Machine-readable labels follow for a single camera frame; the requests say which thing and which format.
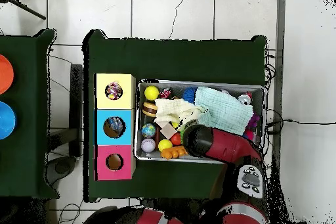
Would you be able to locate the cream waffle cloth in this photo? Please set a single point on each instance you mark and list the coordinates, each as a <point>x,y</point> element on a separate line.
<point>173,108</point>

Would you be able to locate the crushed clear plastic bottle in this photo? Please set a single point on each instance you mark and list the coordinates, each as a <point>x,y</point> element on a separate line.
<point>115,124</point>

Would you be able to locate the mint waffle cloth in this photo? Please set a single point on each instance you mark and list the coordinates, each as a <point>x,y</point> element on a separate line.
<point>225,111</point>

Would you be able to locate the small polka dot paper ball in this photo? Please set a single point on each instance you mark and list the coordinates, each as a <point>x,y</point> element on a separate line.
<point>113,91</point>

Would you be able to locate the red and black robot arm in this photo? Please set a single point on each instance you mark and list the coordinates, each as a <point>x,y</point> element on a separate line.
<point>225,147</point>

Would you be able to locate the wooden box three round holes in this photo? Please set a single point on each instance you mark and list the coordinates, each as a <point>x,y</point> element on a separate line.
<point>102,100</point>

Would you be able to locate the brown toy burger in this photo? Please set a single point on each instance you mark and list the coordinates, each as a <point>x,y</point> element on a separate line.
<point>150,109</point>

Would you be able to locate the plain wooden block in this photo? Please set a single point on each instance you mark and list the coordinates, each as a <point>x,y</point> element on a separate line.
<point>168,130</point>

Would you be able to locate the yellow ball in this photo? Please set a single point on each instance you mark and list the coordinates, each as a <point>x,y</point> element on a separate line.
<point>151,92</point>

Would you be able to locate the small globe ball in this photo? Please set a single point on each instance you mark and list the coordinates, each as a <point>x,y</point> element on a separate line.
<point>148,130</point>

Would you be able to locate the white toy baseball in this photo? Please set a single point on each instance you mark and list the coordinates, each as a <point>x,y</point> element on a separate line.
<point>148,145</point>

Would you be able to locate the orange rubber toy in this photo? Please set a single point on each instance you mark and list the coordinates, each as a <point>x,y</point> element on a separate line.
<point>173,152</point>

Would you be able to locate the dark green table cloth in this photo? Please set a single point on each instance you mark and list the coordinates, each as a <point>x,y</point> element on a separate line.
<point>23,155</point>
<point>173,61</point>

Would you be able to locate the red and silver can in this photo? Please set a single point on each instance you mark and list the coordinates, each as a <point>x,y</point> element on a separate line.
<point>245,98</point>

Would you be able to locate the black upright panel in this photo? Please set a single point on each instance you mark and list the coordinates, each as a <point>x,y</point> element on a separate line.
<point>76,108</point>

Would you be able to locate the grey floor foot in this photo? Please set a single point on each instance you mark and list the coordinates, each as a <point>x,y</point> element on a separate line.
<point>61,167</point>

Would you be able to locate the blue round bowl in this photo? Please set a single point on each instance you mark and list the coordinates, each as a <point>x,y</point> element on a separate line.
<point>5,120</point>

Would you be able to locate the orange round bowl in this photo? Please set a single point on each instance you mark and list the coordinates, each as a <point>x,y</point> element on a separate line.
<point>5,74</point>

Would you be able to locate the dark tripod leg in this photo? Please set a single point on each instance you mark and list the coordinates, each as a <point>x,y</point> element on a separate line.
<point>26,9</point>

